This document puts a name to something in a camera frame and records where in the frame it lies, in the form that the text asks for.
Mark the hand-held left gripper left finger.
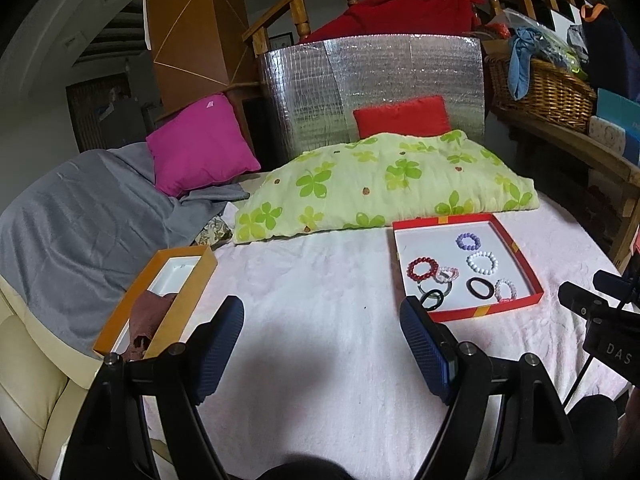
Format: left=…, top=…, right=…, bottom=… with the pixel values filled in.
left=60, top=295, right=246, bottom=480

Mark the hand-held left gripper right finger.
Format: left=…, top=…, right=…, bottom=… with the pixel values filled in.
left=399, top=295, right=598, bottom=480

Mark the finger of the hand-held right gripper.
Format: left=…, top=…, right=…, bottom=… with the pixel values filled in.
left=593, top=269, right=640, bottom=303
left=557, top=281, right=608, bottom=317

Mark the dark green hair tie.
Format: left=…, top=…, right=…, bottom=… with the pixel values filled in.
left=419, top=287, right=447, bottom=311

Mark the red bead bracelet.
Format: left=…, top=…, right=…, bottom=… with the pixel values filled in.
left=406, top=256, right=437, bottom=283

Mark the red shallow box tray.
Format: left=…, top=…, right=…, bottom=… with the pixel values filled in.
left=391, top=212, right=545, bottom=324

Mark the orange long box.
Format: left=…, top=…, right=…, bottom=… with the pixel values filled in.
left=92, top=246, right=219, bottom=362

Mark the maroon cloth pouch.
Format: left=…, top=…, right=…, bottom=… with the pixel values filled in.
left=120, top=291, right=178, bottom=363

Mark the person's dark-clothed leg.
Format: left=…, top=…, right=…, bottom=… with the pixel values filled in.
left=567, top=394, right=631, bottom=480

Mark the white fleece blanket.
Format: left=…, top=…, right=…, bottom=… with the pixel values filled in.
left=142, top=195, right=631, bottom=480

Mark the floral patterned cloth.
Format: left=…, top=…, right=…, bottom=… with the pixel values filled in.
left=196, top=216, right=233, bottom=251

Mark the wooden shelf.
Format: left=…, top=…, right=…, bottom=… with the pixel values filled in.
left=492, top=105, right=640, bottom=273

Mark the white patterned box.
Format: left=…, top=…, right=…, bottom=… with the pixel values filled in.
left=588, top=116, right=629, bottom=150

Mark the green clover print pillow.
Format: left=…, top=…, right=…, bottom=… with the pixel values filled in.
left=232, top=130, right=541, bottom=245

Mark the blue cardboard box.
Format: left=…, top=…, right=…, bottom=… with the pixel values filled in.
left=596, top=88, right=640, bottom=133

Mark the cream leather sofa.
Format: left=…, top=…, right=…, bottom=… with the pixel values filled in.
left=0, top=275, right=151, bottom=480

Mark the grey blanket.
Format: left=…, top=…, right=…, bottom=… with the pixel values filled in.
left=0, top=142, right=251, bottom=361

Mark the wicker basket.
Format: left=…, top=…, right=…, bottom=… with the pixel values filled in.
left=484, top=54, right=598, bottom=135

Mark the magenta pillow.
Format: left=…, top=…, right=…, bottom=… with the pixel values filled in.
left=146, top=92, right=262, bottom=198

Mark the yellow-green plastic bag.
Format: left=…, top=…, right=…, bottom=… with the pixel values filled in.
left=547, top=35, right=583, bottom=78

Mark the blue cloth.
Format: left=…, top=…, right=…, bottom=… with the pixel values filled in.
left=507, top=27, right=543, bottom=102

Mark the navy bag with orange trim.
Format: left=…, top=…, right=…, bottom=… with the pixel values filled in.
left=580, top=4, right=636, bottom=98

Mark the small red cushion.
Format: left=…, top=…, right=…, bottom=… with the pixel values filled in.
left=352, top=95, right=451, bottom=140

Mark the silver foil insulation sheet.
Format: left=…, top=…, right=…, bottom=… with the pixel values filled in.
left=257, top=34, right=486, bottom=158

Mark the dark woven screen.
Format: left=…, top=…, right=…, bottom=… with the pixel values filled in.
left=65, top=72, right=156, bottom=153

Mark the brown wooden cabinet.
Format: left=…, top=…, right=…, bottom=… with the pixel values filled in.
left=144, top=0, right=246, bottom=111

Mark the red blanket on railing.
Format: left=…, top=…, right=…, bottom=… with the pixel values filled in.
left=299, top=0, right=486, bottom=43

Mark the wooden stair railing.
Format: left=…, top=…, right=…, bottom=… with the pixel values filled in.
left=242, top=0, right=601, bottom=56

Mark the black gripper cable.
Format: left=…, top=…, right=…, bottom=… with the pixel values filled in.
left=562, top=355, right=596, bottom=406

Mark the dark maroon ring bangle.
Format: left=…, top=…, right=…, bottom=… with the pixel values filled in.
left=466, top=277, right=495, bottom=302

